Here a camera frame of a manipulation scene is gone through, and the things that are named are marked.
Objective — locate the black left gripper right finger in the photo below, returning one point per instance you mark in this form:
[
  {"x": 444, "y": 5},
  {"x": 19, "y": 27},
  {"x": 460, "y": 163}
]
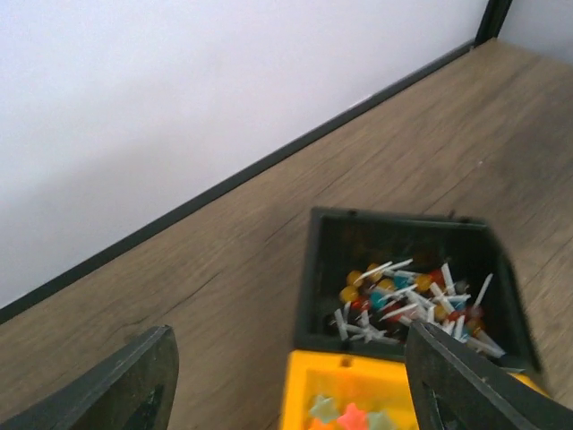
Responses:
[{"x": 451, "y": 383}]

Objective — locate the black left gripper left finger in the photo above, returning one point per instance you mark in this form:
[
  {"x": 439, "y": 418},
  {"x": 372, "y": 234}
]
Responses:
[{"x": 134, "y": 388}]

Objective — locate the yellow bin with star candies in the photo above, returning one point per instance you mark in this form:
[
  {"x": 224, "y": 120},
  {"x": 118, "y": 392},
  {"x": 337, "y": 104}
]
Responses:
[{"x": 373, "y": 385}]

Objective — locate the pile of lollipops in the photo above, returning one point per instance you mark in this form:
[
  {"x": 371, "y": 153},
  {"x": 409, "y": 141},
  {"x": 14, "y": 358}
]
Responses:
[{"x": 379, "y": 305}]

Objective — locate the pile of star gummies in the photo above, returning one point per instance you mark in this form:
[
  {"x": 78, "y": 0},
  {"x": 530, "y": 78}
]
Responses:
[{"x": 324, "y": 414}]

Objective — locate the black bin with lollipops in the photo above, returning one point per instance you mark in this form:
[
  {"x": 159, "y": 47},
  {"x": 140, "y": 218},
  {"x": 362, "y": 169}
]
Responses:
[{"x": 342, "y": 240}]

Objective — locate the black enclosure frame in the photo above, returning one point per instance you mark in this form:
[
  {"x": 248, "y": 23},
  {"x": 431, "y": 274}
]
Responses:
[{"x": 493, "y": 18}]

